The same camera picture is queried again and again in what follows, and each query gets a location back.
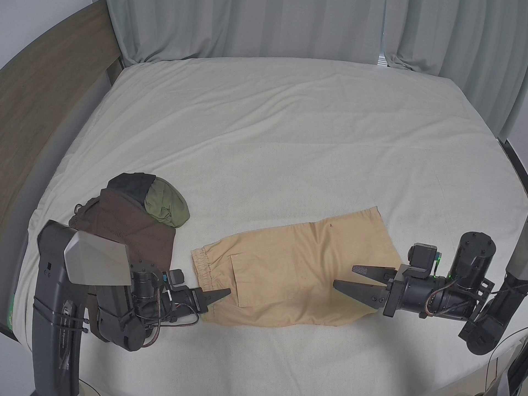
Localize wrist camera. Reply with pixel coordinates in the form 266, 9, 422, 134
163, 268, 185, 290
408, 243, 439, 279

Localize green garment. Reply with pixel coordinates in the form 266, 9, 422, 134
144, 178, 190, 228

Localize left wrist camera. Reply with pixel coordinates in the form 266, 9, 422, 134
163, 268, 185, 290

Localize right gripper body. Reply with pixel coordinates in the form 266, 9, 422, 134
383, 264, 449, 318

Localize pale green curtain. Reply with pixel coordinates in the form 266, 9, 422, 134
381, 0, 528, 139
101, 0, 388, 68

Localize tan shorts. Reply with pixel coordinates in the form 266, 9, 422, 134
191, 206, 403, 329

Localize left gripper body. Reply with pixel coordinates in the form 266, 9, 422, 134
171, 287, 207, 316

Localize bed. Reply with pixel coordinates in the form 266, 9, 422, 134
0, 0, 528, 396

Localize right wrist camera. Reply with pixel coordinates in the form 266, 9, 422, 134
408, 243, 439, 279

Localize black garment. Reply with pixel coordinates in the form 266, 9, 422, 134
107, 172, 157, 213

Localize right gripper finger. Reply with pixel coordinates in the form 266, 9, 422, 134
351, 263, 397, 284
332, 279, 389, 309

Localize brown garment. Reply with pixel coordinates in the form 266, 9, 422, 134
68, 188, 178, 337

